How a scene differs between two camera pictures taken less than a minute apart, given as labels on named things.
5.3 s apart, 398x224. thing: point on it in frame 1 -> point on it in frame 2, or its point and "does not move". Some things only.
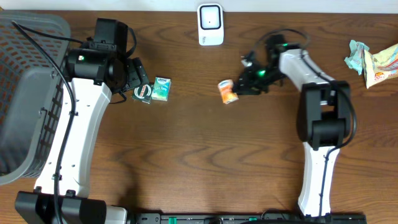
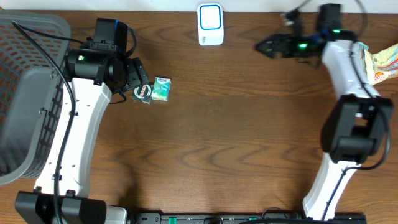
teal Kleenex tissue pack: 161,88 does not move
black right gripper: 247,83 -> 275,43
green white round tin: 143,93 does not move
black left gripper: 137,74 does not move
